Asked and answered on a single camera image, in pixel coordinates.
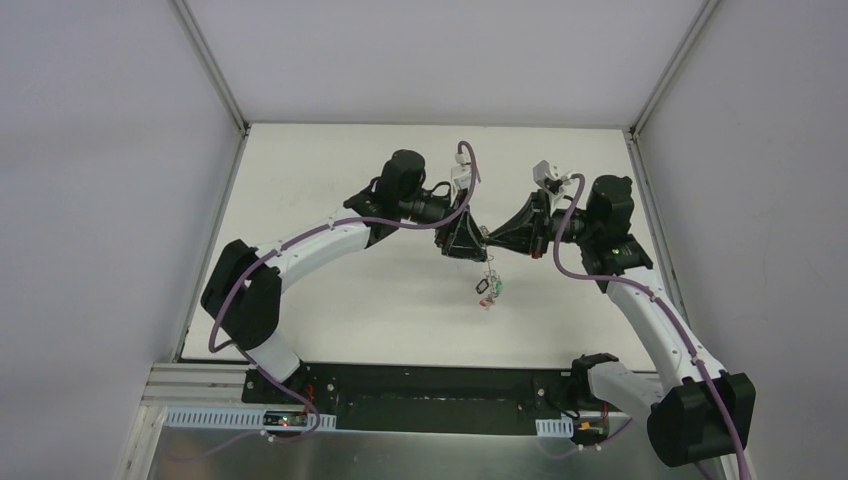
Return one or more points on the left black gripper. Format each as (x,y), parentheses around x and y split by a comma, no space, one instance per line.
(456,225)

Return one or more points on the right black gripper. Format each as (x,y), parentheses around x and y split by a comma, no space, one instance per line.
(539,224)

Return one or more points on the black key tag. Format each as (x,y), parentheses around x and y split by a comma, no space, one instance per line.
(482,286)

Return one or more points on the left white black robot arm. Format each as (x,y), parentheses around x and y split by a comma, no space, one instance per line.
(243,294)

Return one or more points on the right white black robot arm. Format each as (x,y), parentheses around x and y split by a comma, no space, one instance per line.
(699,410)

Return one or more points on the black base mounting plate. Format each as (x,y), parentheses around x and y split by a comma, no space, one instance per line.
(417,399)

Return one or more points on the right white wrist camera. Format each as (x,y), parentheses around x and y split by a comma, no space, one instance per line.
(551,181)

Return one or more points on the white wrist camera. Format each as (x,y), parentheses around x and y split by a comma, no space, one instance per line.
(462,178)
(551,181)

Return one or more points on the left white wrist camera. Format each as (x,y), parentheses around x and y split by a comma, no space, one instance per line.
(462,178)

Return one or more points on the right white cable duct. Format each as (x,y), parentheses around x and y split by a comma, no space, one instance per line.
(562,427)

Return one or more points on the white cable duct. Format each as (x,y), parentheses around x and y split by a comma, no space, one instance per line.
(562,427)
(248,419)

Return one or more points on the left white cable duct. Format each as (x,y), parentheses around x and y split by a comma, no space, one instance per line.
(248,419)

